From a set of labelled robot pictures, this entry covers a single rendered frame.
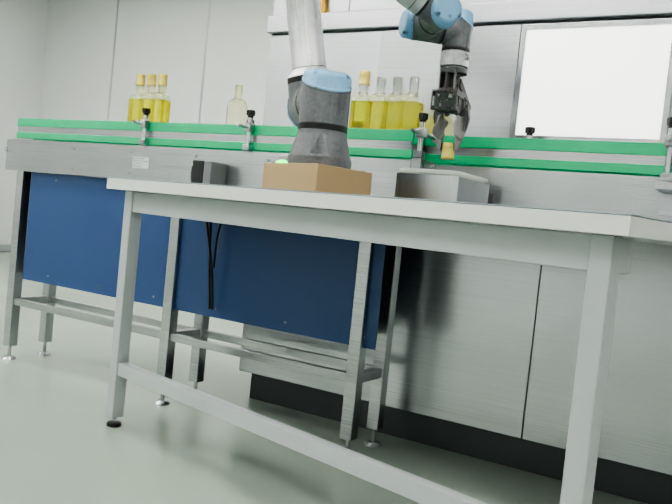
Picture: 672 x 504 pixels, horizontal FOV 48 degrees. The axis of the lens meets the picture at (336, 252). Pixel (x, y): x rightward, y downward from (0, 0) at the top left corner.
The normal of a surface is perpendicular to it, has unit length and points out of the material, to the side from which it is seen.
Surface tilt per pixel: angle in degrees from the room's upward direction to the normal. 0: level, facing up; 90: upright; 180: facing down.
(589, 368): 90
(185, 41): 90
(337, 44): 90
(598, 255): 90
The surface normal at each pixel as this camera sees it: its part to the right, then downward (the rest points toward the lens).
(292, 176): -0.69, -0.04
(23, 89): 0.85, 0.11
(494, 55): -0.51, -0.01
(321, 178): 0.72, 0.11
